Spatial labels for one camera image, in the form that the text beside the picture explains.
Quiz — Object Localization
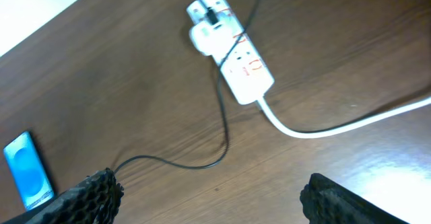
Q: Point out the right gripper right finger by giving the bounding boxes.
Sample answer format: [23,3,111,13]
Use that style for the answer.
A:
[300,173,407,224]

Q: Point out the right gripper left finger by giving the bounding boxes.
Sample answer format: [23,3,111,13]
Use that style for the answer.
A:
[4,168,124,224]

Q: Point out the blue screen smartphone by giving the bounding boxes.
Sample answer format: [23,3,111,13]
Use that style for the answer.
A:
[3,131,55,211]

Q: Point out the thin black charging cable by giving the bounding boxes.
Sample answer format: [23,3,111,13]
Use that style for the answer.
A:
[112,0,265,174]

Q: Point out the white USB charger plug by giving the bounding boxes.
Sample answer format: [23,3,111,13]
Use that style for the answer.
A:
[189,17,235,56]

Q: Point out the white power strip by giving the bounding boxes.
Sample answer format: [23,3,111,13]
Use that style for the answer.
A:
[187,0,275,105]

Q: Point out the thick white power cord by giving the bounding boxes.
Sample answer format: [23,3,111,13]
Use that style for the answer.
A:
[256,96,431,140]

